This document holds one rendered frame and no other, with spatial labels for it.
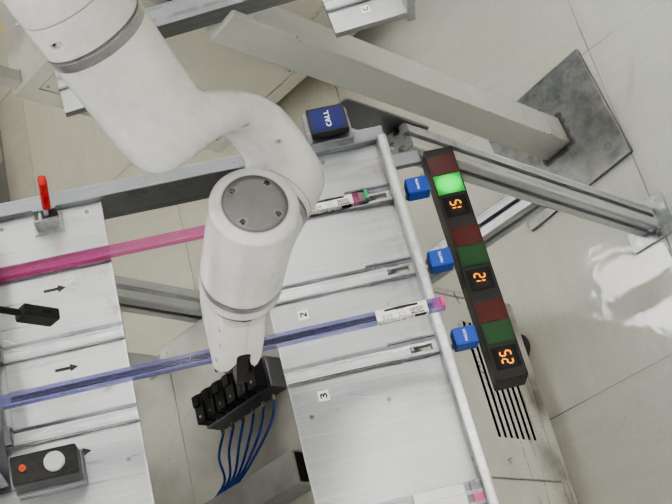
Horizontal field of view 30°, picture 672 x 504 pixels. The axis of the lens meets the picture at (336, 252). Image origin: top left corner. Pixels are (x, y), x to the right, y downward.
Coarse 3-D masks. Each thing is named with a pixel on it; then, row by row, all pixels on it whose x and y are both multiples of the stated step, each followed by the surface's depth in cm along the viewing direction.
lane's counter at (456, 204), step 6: (444, 198) 164; (450, 198) 164; (456, 198) 164; (462, 198) 164; (444, 204) 164; (450, 204) 164; (456, 204) 164; (462, 204) 164; (468, 204) 164; (450, 210) 163; (456, 210) 163; (462, 210) 163; (468, 210) 163; (450, 216) 163
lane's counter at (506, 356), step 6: (492, 348) 154; (498, 348) 154; (504, 348) 154; (510, 348) 154; (516, 348) 154; (492, 354) 154; (498, 354) 154; (504, 354) 154; (510, 354) 154; (516, 354) 154; (498, 360) 154; (504, 360) 153; (510, 360) 153; (516, 360) 154; (498, 366) 153; (504, 366) 153; (510, 366) 153; (516, 366) 153
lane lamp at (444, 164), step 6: (438, 156) 167; (444, 156) 167; (450, 156) 167; (432, 162) 167; (438, 162) 167; (444, 162) 167; (450, 162) 167; (432, 168) 166; (438, 168) 166; (444, 168) 166; (450, 168) 166; (456, 168) 166; (432, 174) 166; (438, 174) 166
